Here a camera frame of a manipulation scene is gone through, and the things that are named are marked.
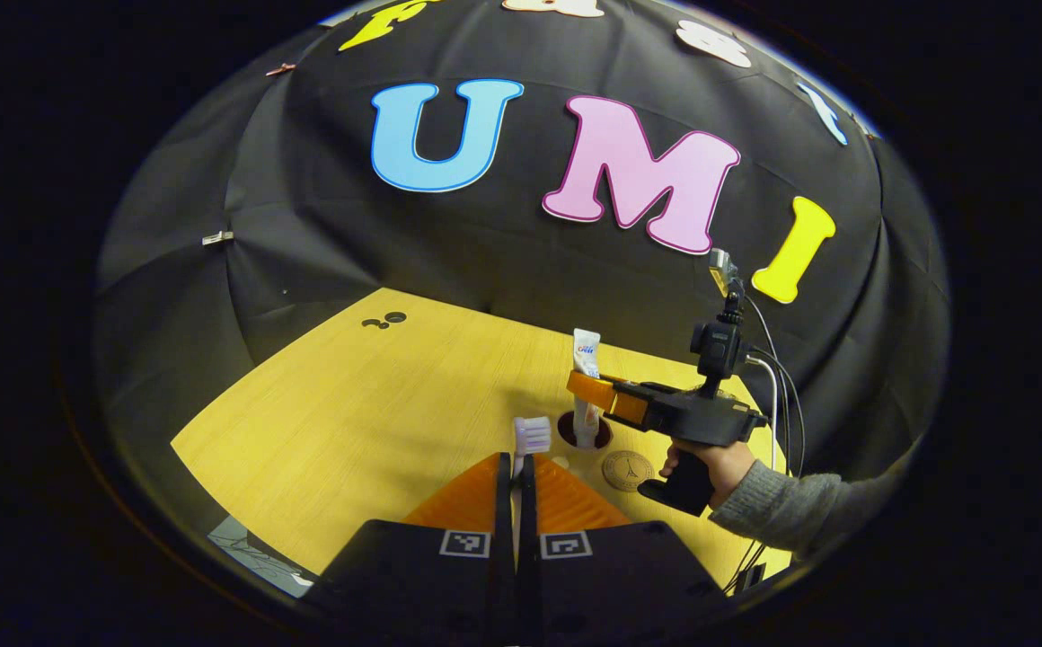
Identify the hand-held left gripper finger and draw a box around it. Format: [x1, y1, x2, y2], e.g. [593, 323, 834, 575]
[305, 452, 515, 630]
[517, 454, 737, 634]

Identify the white toothpaste tube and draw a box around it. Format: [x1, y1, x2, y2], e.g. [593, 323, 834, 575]
[572, 328, 603, 448]

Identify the beige cup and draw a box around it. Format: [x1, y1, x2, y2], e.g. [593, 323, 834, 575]
[557, 411, 614, 450]

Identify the pink white toothbrush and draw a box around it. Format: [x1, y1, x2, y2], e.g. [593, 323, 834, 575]
[512, 415, 553, 491]

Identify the round brown coaster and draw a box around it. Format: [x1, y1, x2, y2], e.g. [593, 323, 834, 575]
[601, 449, 657, 492]

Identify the yellow wooden desktop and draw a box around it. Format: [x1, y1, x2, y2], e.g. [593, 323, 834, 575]
[171, 288, 793, 598]

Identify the black backdrop cloth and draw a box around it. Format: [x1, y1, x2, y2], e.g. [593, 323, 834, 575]
[94, 0, 951, 540]

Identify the white cable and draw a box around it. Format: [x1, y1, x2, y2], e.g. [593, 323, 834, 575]
[746, 355, 781, 468]

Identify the black cable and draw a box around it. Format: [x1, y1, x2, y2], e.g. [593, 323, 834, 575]
[744, 297, 806, 477]

